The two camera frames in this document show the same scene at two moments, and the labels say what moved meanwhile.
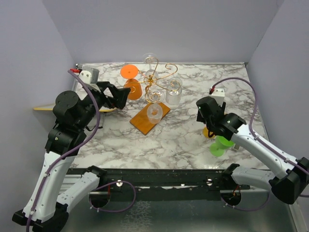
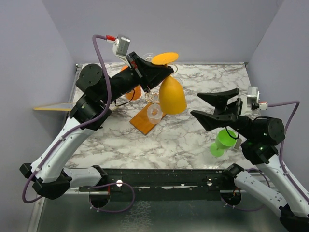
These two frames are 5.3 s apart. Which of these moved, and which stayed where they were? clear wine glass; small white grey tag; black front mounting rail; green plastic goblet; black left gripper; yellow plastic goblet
Moved: yellow plastic goblet; black left gripper
Stayed: clear wine glass; small white grey tag; green plastic goblet; black front mounting rail
